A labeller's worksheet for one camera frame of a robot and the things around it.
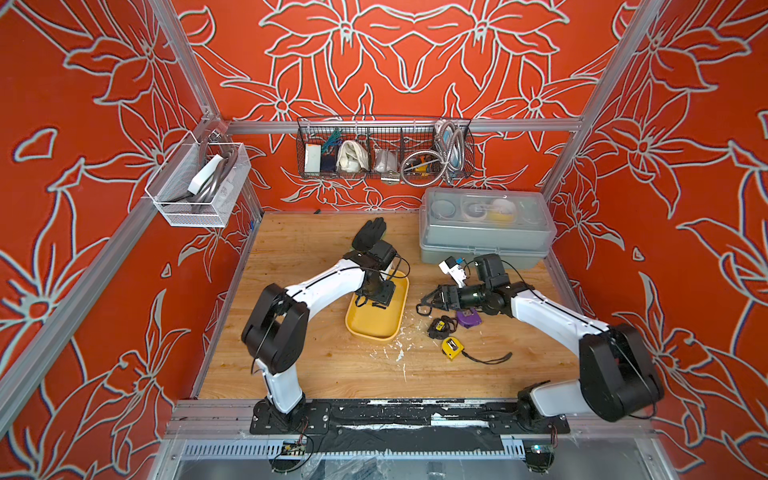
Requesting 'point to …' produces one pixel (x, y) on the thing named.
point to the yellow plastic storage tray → (378, 323)
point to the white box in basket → (312, 161)
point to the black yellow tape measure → (440, 328)
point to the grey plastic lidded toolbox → (517, 226)
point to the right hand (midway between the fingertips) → (426, 303)
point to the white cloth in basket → (351, 157)
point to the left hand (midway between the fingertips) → (382, 292)
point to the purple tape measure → (468, 317)
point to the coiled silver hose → (427, 168)
